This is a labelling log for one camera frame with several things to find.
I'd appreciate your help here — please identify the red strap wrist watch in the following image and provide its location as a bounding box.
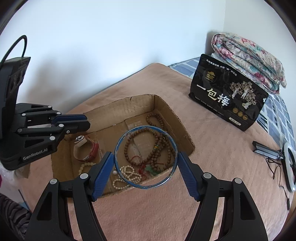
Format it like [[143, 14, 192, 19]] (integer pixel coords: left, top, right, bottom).
[[73, 135, 99, 162]]

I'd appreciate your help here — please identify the white pearl necklace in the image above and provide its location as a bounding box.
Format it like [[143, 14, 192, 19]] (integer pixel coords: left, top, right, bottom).
[[78, 161, 143, 189]]

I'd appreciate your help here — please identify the blue bangle bracelet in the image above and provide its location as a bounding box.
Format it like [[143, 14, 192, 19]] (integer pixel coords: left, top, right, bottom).
[[113, 126, 179, 189]]

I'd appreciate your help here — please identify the brown wooden bead necklace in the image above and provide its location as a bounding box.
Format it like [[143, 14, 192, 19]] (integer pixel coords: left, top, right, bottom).
[[123, 112, 177, 173]]

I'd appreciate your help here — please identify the pink blanket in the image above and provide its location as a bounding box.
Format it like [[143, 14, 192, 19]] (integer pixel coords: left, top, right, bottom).
[[18, 62, 295, 241]]

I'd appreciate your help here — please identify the brown cardboard box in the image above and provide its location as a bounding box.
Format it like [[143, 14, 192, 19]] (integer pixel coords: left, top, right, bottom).
[[17, 93, 196, 197]]

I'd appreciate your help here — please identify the black snack bag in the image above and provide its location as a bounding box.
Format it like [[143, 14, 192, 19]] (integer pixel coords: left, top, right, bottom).
[[189, 54, 268, 132]]

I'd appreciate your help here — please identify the floral folded quilt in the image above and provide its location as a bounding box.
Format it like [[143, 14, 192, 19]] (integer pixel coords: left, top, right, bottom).
[[211, 32, 287, 95]]

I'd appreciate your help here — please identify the green jade pendant red cord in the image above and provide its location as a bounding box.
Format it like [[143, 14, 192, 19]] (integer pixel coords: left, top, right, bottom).
[[129, 155, 163, 178]]

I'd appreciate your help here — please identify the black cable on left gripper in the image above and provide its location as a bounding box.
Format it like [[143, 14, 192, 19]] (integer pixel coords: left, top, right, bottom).
[[0, 34, 28, 68]]

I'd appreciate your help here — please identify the black cable with remote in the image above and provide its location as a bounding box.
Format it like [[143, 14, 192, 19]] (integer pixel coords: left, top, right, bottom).
[[265, 157, 291, 211]]

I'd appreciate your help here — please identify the white ring light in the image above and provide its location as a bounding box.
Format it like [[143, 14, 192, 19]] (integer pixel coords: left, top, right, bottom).
[[282, 142, 295, 192]]

